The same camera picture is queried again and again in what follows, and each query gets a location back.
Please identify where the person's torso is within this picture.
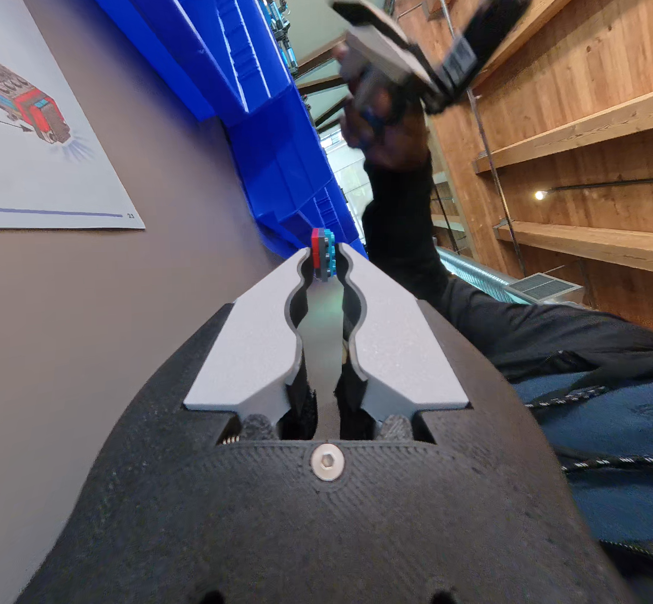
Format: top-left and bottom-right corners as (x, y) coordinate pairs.
(490, 303), (653, 569)

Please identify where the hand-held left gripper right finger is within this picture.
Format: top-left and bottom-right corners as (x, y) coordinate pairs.
(337, 243), (471, 437)

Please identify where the person's right hand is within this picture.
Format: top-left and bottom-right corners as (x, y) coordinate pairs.
(334, 45), (432, 171)

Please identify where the person's right forearm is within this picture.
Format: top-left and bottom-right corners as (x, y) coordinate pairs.
(359, 147), (490, 319)

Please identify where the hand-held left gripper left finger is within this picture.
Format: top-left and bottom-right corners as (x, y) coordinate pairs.
(183, 247), (327, 437)

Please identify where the blue divided plastic bin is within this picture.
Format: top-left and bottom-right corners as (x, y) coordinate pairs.
(219, 81), (369, 261)

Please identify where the blue black robot equipment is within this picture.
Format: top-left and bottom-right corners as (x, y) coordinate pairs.
(240, 0), (302, 79)

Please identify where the printed instruction sheet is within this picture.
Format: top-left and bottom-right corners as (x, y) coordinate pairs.
(0, 0), (147, 231)

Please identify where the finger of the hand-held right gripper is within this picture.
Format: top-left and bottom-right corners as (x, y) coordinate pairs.
(344, 27), (435, 84)
(367, 6), (413, 49)

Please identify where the black speckled drawstring cord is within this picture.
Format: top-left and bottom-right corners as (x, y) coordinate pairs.
(561, 453), (653, 472)
(525, 385), (611, 409)

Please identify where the red teal toy brick assembly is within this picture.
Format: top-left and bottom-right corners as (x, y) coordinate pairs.
(311, 228), (340, 284)

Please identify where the metal air duct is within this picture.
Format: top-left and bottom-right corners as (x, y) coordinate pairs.
(436, 247), (585, 307)

